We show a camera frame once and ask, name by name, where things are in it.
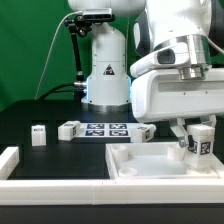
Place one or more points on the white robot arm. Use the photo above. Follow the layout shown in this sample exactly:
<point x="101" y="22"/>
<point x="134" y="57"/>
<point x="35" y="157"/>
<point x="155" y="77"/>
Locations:
<point x="162" y="23"/>

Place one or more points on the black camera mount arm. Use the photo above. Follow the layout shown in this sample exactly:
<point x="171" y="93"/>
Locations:
<point x="78" y="27"/>

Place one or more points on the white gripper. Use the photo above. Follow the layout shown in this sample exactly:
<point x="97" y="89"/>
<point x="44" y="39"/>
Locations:
<point x="159" y="93"/>

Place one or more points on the white U-shaped obstacle fence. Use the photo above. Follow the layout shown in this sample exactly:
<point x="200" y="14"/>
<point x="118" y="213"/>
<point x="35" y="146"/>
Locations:
<point x="95" y="192"/>

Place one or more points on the fiducial marker sheet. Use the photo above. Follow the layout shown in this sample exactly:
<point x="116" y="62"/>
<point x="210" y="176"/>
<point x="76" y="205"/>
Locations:
<point x="106" y="129"/>

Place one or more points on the grey depth camera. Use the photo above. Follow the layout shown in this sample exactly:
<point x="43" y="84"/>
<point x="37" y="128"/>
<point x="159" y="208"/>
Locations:
<point x="97" y="14"/>

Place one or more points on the white square tabletop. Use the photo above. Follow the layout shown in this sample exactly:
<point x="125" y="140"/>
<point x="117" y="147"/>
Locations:
<point x="151" y="161"/>

